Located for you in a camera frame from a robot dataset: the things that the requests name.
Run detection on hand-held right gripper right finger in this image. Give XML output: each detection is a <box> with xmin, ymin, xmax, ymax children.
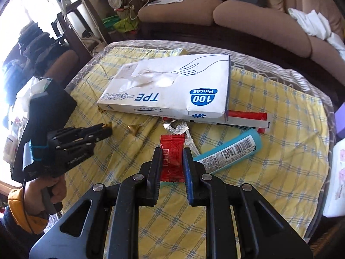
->
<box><xmin>182</xmin><ymin>147</ymin><xmax>315</xmax><ymax>259</ymax></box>

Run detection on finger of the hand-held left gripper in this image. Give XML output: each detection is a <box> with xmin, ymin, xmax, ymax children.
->
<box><xmin>56</xmin><ymin>128</ymin><xmax>113</xmax><ymax>152</ymax></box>
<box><xmin>48</xmin><ymin>123</ymin><xmax>111</xmax><ymax>141</ymax></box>

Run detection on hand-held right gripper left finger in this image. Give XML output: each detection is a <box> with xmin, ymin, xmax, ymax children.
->
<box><xmin>28</xmin><ymin>147</ymin><xmax>163</xmax><ymax>259</ymax></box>

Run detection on red snack packet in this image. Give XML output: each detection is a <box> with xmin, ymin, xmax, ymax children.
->
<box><xmin>160</xmin><ymin>134</ymin><xmax>187</xmax><ymax>184</ymax></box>

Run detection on person's left forearm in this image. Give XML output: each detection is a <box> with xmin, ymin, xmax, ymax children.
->
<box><xmin>0</xmin><ymin>189</ymin><xmax>49</xmax><ymax>238</ymax></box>

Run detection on person's left hand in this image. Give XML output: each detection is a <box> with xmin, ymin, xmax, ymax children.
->
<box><xmin>24</xmin><ymin>177</ymin><xmax>67</xmax><ymax>216</ymax></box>

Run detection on white tissue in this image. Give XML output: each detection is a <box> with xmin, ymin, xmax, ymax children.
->
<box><xmin>16</xmin><ymin>76</ymin><xmax>52</xmax><ymax>112</ymax></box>

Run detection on silver foil blister pack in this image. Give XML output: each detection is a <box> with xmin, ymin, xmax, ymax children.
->
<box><xmin>162</xmin><ymin>118</ymin><xmax>193</xmax><ymax>152</ymax></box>

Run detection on brown armchair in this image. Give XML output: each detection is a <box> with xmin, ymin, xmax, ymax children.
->
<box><xmin>0</xmin><ymin>47</ymin><xmax>80</xmax><ymax>92</ymax></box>

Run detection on teal tube with barcode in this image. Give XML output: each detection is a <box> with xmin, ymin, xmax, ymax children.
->
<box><xmin>193</xmin><ymin>128</ymin><xmax>263</xmax><ymax>174</ymax></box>

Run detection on pile of dark clothes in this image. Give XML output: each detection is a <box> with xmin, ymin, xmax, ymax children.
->
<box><xmin>17</xmin><ymin>21</ymin><xmax>64</xmax><ymax>62</ymax></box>

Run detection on yellow checked tablecloth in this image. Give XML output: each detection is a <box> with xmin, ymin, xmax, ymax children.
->
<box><xmin>58</xmin><ymin>46</ymin><xmax>331</xmax><ymax>259</ymax></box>

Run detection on red and white long box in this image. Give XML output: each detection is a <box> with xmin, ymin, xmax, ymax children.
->
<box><xmin>216</xmin><ymin>110</ymin><xmax>271</xmax><ymax>135</ymax></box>

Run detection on white glove box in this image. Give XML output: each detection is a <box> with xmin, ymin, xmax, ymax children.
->
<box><xmin>96</xmin><ymin>54</ymin><xmax>231</xmax><ymax>123</ymax></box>

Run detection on dark wooden chair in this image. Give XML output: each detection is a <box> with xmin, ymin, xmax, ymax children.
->
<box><xmin>51</xmin><ymin>0</ymin><xmax>110</xmax><ymax>57</ymax></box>

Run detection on green bag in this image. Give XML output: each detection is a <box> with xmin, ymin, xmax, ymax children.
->
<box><xmin>102</xmin><ymin>15</ymin><xmax>138</xmax><ymax>33</ymax></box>

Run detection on round white fan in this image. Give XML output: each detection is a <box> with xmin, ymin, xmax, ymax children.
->
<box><xmin>108</xmin><ymin>0</ymin><xmax>128</xmax><ymax>11</ymax></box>

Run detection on white printed plastic bag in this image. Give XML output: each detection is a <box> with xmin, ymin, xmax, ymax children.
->
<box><xmin>323</xmin><ymin>137</ymin><xmax>345</xmax><ymax>218</ymax></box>

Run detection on white papers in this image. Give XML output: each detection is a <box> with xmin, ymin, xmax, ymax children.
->
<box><xmin>147</xmin><ymin>0</ymin><xmax>190</xmax><ymax>6</ymax></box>

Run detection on purple box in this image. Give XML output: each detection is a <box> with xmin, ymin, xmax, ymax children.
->
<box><xmin>335</xmin><ymin>110</ymin><xmax>345</xmax><ymax>141</ymax></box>

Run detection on brown sofa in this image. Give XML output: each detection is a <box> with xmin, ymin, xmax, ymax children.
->
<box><xmin>137</xmin><ymin>0</ymin><xmax>345</xmax><ymax>60</ymax></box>

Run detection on white cloth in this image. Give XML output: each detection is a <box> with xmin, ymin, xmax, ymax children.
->
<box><xmin>288</xmin><ymin>8</ymin><xmax>345</xmax><ymax>58</ymax></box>

